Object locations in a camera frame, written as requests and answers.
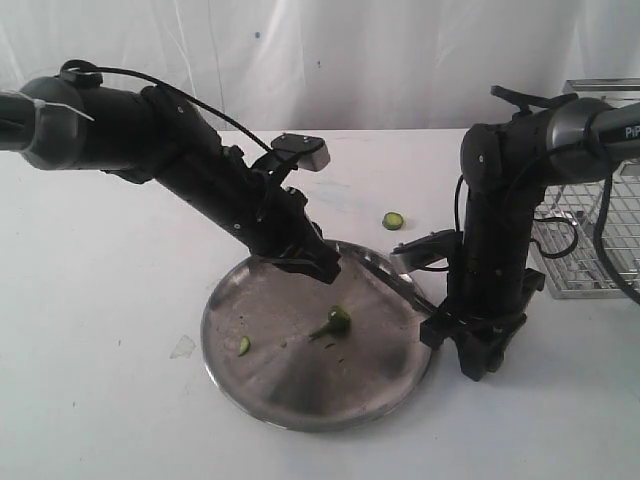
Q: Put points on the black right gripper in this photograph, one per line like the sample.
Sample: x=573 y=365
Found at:
x=480 y=339

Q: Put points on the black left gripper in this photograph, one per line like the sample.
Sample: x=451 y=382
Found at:
x=288 y=239

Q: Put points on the dark green pear-shaped vegetable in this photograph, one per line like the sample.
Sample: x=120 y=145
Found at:
x=338 y=323

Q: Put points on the black kitchen knife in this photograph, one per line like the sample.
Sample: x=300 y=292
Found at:
x=406 y=289

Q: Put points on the wire metal utensil holder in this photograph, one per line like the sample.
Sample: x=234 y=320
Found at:
x=580 y=275

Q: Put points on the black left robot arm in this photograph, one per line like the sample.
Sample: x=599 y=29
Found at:
x=72 y=121

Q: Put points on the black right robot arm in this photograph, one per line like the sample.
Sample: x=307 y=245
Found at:
x=508 y=167

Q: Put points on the thick round cucumber slice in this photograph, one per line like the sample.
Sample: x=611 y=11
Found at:
x=393 y=221

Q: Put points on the blurry green vegetable piece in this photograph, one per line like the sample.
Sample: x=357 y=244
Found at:
x=244 y=346

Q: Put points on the round steel plate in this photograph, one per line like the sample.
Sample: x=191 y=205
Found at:
x=331 y=383

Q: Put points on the clear tape scrap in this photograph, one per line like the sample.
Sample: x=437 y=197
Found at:
x=184 y=348

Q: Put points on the white backdrop curtain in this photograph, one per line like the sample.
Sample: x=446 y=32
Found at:
x=280 y=65

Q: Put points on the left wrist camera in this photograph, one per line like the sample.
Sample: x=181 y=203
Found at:
x=297 y=150

